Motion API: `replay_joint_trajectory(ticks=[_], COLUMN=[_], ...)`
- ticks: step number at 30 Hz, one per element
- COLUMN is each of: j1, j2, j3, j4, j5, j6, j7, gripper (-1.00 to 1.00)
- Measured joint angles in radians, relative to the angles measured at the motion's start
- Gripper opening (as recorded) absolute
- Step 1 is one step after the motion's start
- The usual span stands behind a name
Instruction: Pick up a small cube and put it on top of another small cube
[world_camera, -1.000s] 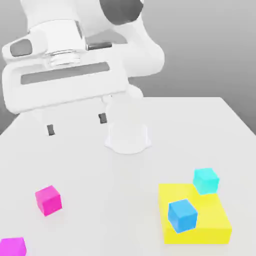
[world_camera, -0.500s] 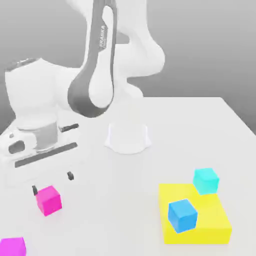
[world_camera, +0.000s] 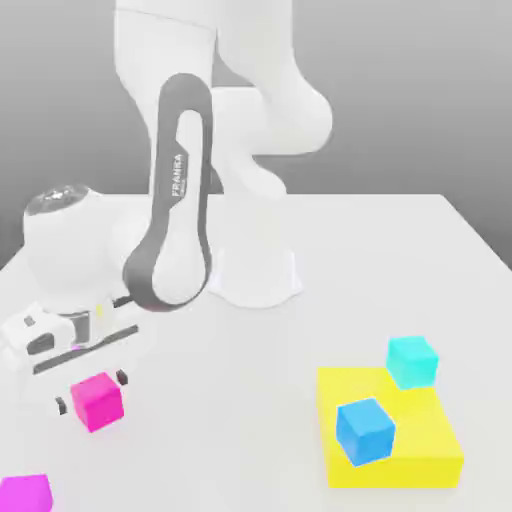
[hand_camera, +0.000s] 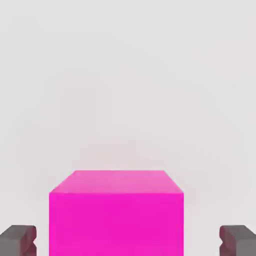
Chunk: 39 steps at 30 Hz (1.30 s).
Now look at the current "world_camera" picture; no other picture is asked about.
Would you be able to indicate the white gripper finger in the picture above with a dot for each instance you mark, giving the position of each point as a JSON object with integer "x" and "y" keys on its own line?
{"x": 60, "y": 406}
{"x": 122, "y": 377}

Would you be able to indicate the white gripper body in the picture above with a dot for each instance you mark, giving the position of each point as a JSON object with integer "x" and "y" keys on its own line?
{"x": 80, "y": 352}

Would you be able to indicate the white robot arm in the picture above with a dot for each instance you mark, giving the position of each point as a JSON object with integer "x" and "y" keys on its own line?
{"x": 256, "y": 80}

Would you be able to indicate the small magenta cube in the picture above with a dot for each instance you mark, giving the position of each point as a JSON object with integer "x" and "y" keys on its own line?
{"x": 98, "y": 404}

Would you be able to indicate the small purple cube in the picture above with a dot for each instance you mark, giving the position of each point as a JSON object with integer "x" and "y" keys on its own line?
{"x": 24, "y": 494}

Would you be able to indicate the small blue cube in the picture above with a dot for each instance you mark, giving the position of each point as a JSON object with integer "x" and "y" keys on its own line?
{"x": 366, "y": 432}

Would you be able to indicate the small cyan cube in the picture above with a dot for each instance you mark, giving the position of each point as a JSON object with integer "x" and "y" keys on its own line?
{"x": 412, "y": 362}

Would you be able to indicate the large yellow box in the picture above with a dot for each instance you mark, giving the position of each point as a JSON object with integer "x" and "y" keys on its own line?
{"x": 420, "y": 460}

